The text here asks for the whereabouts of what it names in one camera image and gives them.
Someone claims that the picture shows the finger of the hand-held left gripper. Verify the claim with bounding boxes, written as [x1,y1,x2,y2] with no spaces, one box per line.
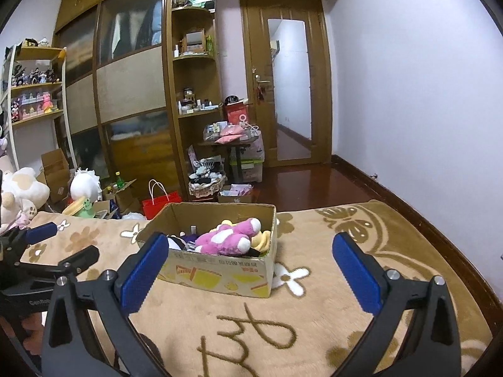
[16,244,100,283]
[4,222,58,249]

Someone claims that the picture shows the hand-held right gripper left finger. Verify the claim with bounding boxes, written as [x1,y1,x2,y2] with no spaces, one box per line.
[41,232,170,377]

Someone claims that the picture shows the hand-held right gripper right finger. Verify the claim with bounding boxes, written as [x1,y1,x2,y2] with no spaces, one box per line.
[332,232,462,377]

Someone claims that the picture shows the printed cardboard box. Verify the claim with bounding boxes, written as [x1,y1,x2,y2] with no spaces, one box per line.
[135,202,279,299]

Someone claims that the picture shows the pink white plush toy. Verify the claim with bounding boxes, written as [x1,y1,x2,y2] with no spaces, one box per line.
[194,218,262,256]

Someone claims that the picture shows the yellow plush toy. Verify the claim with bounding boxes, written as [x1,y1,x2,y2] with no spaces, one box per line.
[218,220,272,258]

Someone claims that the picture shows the person's left hand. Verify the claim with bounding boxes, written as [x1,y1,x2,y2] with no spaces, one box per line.
[21,313,46,357]

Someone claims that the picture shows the pale pink plush toy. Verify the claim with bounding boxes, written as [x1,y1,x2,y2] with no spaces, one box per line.
[16,208,36,228]

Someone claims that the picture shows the green frog toy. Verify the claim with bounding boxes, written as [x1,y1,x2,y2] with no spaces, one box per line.
[63,197,95,217]

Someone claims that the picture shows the cream plush with brown patches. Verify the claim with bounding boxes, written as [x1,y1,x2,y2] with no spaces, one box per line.
[0,167,51,221]

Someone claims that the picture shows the white round plush toy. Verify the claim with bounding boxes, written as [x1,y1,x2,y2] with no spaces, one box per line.
[70,169,103,205]

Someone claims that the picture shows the open plain cardboard box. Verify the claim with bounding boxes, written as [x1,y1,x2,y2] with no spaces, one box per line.
[37,148,73,205]

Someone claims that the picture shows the red paper bag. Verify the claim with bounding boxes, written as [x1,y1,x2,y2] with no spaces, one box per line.
[141,179,183,221]

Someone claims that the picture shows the cardboard box with bottles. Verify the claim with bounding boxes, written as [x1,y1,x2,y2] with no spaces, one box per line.
[103,178,142,215]

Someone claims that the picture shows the basket with black-white socks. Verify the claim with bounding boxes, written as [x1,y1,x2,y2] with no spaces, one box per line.
[188,157,229,199]

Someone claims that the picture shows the white display shelf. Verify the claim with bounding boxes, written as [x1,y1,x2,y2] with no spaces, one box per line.
[0,45,77,173]

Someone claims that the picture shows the small flat cardboard box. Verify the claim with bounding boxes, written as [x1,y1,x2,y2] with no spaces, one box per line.
[218,184,256,204]

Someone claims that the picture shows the small wooden table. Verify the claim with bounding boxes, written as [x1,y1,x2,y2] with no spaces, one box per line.
[198,137,262,183]

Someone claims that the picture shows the clear plastic storage box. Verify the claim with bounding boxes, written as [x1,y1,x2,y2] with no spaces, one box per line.
[230,134,265,183]

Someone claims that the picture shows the rows of small figurines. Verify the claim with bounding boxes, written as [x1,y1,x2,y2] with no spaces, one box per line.
[10,61,64,120]

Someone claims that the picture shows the pink cushion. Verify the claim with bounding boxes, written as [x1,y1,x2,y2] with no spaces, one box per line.
[214,125,246,144]

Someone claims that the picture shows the wooden wardrobe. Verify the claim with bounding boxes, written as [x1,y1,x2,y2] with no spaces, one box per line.
[53,0,185,205]

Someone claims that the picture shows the group of cosmetic bottles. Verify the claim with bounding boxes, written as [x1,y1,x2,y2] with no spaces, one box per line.
[178,88,223,115]

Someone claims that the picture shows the red box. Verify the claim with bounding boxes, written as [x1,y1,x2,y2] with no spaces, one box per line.
[225,102,250,124]

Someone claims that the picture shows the wooden corner shelf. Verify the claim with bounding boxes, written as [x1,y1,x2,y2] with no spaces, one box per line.
[167,0,236,201]

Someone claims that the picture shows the small wooden framed mirror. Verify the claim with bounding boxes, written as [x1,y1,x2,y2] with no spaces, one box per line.
[183,27,207,53]

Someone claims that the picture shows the wooden door with glass panel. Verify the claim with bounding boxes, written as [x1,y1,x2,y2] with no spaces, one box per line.
[240,0,334,167]

